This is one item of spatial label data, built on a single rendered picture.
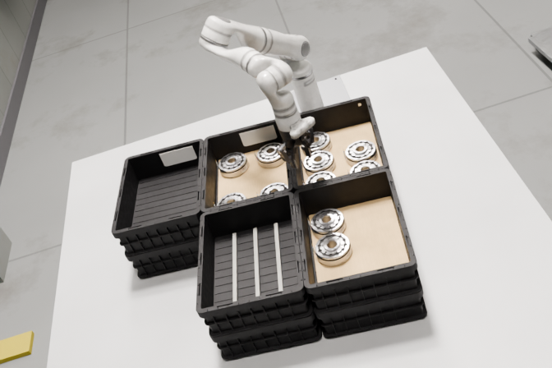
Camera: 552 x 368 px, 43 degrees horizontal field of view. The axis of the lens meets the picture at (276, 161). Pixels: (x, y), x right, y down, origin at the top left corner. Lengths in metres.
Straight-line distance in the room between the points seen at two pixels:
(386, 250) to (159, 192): 0.89
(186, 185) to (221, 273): 0.48
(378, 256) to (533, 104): 1.99
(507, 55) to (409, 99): 1.53
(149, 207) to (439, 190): 0.99
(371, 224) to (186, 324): 0.64
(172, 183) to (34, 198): 1.98
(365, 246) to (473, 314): 0.35
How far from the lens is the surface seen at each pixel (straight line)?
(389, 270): 1.85
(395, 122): 2.68
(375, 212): 2.14
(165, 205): 2.45
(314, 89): 2.63
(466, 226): 2.24
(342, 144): 2.42
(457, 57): 4.27
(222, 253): 2.19
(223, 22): 2.19
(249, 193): 2.35
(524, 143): 3.60
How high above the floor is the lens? 2.31
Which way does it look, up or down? 37 degrees down
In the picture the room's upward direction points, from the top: 19 degrees counter-clockwise
